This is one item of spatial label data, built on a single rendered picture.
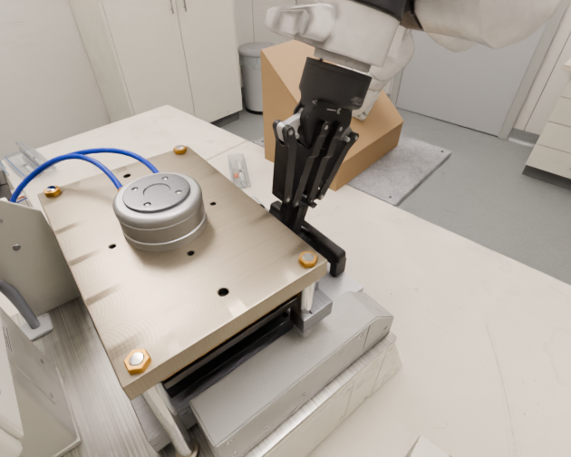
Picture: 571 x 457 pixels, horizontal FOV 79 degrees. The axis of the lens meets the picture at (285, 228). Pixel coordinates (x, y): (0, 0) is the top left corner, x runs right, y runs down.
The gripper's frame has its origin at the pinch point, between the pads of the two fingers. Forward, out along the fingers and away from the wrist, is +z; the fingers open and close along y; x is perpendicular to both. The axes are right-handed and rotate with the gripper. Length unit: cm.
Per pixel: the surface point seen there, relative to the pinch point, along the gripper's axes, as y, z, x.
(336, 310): -2.3, 3.6, -12.9
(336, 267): 3.1, 2.7, -7.6
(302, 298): -9.7, -0.8, -13.0
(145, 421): -21.7, 13.8, -9.4
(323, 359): -7.2, 5.4, -16.3
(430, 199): 188, 41, 58
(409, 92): 281, -11, 158
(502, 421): 25.4, 20.1, -32.1
